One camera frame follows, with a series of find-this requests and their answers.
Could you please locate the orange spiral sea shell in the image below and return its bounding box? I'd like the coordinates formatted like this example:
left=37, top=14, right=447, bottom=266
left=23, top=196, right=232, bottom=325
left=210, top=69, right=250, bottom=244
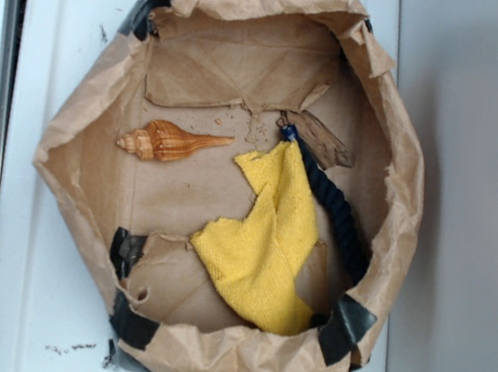
left=116, top=119, right=235, bottom=162

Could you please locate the brown paper bag bin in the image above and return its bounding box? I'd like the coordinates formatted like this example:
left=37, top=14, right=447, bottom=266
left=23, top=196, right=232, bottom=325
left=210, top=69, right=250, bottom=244
left=34, top=0, right=424, bottom=372

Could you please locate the yellow microfiber cloth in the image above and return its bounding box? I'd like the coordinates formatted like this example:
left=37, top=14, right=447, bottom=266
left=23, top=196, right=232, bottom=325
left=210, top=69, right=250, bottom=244
left=190, top=141, right=319, bottom=336

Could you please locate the brown driftwood piece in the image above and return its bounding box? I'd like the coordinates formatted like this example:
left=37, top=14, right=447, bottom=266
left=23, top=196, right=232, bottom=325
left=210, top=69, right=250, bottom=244
left=277, top=110, right=355, bottom=169

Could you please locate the white plastic tray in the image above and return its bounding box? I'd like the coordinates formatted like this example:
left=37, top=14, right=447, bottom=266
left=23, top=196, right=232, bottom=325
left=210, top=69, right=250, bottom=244
left=0, top=0, right=442, bottom=372

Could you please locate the dark blue twisted rope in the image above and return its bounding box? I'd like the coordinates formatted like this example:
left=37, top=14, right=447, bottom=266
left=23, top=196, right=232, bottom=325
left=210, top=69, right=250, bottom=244
left=260, top=122, right=388, bottom=286

